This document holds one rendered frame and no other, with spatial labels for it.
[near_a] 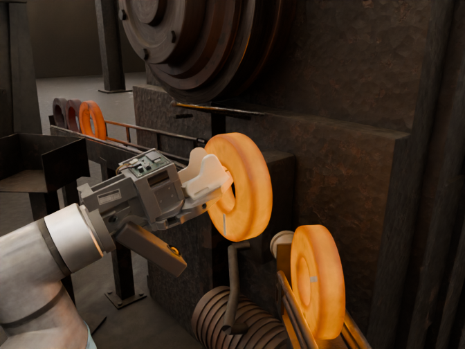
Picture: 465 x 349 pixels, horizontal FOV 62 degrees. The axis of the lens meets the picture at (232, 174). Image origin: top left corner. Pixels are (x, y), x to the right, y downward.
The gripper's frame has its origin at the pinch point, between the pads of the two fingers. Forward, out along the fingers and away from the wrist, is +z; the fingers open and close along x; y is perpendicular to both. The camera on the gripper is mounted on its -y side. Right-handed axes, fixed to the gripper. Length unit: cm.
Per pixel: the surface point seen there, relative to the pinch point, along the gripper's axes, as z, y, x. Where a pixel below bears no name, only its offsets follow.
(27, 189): -32, -18, 77
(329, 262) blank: 2.9, -8.6, -15.6
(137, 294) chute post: -16, -85, 90
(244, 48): 18.4, 11.3, 20.8
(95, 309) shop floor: -33, -81, 90
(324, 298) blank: 0.0, -11.3, -17.4
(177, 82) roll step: 10.8, 4.7, 41.3
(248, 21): 19.9, 16.0, 19.9
